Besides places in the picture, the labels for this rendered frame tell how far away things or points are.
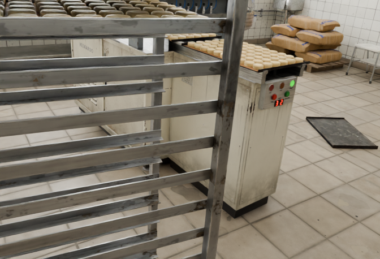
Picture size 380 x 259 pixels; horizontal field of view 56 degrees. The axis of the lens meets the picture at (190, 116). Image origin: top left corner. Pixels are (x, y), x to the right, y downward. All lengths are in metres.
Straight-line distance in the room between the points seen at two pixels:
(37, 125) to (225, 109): 0.38
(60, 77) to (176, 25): 0.24
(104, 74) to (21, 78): 0.14
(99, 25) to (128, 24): 0.05
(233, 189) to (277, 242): 0.36
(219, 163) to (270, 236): 1.30
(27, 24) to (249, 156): 1.48
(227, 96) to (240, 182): 1.24
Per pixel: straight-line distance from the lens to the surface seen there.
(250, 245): 2.04
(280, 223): 2.23
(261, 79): 1.73
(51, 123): 0.72
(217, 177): 0.88
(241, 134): 1.88
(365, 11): 6.21
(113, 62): 1.14
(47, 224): 1.36
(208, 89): 2.02
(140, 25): 0.70
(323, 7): 6.64
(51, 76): 0.69
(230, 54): 0.76
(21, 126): 0.72
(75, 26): 0.67
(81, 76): 0.70
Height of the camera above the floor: 1.35
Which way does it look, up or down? 23 degrees down
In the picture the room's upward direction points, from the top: 4 degrees clockwise
